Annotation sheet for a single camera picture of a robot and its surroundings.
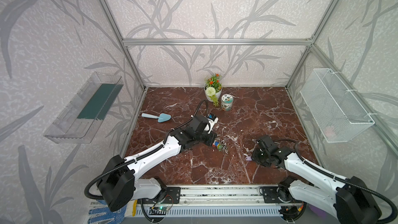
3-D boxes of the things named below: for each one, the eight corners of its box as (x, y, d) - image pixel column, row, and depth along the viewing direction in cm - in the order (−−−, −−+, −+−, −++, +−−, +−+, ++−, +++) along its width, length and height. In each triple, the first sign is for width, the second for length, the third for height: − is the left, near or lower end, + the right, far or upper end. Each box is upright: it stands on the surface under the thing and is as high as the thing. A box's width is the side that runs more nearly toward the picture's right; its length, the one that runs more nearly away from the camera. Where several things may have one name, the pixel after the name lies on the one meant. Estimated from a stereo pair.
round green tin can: (221, 111, 109) (222, 103, 102) (220, 102, 114) (221, 94, 107) (232, 111, 109) (234, 103, 102) (231, 102, 114) (232, 94, 107)
